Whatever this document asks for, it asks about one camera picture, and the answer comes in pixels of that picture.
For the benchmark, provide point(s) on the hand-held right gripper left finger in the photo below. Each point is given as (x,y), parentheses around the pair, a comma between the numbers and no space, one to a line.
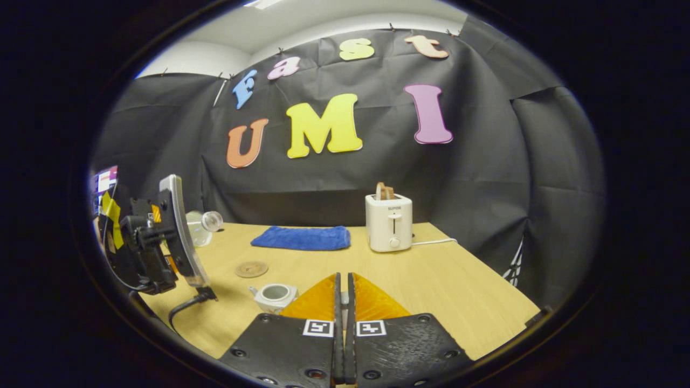
(291,350)

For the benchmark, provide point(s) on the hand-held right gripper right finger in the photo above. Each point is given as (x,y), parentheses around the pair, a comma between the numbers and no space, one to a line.
(404,353)

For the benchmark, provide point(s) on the white ceramic teacup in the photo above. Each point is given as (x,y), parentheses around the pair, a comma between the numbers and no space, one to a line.
(272,302)

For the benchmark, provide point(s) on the green label water bottle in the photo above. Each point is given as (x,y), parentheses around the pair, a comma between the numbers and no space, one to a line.
(200,229)

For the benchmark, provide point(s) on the white teacup lid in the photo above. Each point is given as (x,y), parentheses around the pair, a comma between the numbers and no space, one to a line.
(344,302)

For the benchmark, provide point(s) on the round brown coaster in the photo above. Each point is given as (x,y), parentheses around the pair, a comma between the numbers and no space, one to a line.
(251,269)

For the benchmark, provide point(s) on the blue towel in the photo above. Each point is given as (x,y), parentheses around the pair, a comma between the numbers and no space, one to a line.
(302,238)

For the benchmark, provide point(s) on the white toaster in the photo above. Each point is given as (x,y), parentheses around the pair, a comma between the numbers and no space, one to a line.
(388,226)

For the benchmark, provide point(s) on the bread slice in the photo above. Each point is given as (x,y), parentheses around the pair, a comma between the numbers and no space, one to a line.
(384,191)

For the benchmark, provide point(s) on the black backdrop cloth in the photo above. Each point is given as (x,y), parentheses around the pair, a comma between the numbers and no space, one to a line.
(485,188)

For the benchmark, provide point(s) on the wall poster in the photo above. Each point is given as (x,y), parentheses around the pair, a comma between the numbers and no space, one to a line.
(105,183)

